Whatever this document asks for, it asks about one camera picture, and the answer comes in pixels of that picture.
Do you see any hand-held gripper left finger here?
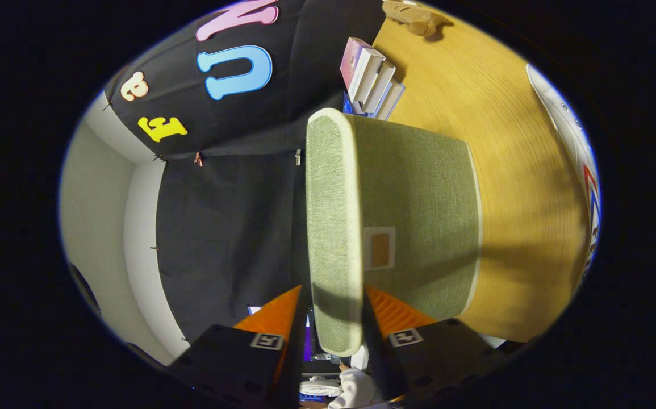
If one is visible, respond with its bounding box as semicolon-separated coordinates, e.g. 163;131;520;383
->
169;284;311;409

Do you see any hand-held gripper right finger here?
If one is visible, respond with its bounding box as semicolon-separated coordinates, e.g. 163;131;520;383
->
362;287;510;407

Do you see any white striped canvas shoe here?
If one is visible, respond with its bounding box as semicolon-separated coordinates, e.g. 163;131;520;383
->
527;64;601;285

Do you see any white round fan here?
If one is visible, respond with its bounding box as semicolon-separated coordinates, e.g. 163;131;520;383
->
299;379;342;398

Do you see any dark blue book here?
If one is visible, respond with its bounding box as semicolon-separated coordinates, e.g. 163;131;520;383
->
342;91;369;117

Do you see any white book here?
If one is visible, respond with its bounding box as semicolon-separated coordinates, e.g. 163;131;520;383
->
365;62;396;114
376;80;406;121

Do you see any pink book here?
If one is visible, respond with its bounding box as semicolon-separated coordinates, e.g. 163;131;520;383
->
340;37;386;103

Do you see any brown plush toy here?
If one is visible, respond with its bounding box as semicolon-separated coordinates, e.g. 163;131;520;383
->
383;0;452;37

